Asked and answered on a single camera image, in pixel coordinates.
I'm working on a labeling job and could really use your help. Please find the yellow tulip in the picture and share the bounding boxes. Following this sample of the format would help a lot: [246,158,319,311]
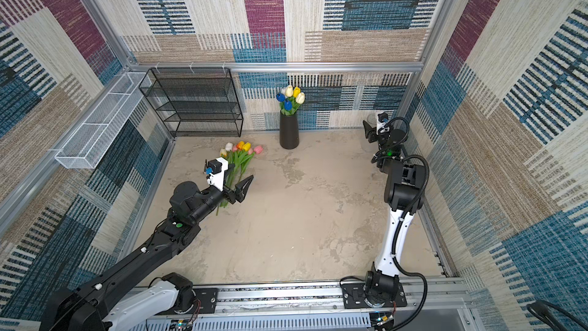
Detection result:
[292,87,301,98]

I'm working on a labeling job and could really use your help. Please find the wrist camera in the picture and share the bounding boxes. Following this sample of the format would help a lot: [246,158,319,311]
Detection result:
[205,157,229,192]
[376,112,390,135]

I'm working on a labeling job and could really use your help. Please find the aluminium mounting rail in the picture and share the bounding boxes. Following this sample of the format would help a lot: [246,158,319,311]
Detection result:
[106,277,484,330]

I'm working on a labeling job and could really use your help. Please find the black wire mesh shelf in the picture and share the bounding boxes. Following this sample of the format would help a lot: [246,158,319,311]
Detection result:
[139,67,243,138]

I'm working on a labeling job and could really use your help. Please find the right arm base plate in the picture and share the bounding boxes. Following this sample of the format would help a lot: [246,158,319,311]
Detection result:
[340,282,408,309]

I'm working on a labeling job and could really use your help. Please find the black cable bottom right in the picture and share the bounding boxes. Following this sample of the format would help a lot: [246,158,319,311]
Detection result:
[526,299,588,331]

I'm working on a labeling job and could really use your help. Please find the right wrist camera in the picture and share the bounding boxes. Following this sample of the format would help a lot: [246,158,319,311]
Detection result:
[376,112,390,135]

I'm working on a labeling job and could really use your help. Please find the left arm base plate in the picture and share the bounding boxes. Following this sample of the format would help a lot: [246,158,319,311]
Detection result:
[158,287,219,316]

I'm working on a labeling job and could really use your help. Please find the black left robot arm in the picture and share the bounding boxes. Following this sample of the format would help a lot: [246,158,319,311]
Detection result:
[40,176,254,330]

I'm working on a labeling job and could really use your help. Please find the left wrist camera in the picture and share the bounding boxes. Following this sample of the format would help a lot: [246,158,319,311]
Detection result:
[205,157,229,192]

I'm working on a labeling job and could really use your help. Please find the black cylindrical vase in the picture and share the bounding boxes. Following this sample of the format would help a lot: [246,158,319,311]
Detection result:
[280,113,300,150]

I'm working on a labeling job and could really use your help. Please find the cream white tulip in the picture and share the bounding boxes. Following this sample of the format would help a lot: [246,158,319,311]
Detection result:
[296,92,306,104]

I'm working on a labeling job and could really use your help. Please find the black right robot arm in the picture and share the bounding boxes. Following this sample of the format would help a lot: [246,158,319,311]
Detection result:
[363,112,430,307]

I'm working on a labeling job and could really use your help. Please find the tulip bunch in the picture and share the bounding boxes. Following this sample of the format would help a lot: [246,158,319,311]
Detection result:
[220,141,257,189]

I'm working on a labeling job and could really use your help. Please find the white wire mesh basket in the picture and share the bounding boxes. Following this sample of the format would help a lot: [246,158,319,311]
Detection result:
[55,72,145,169]

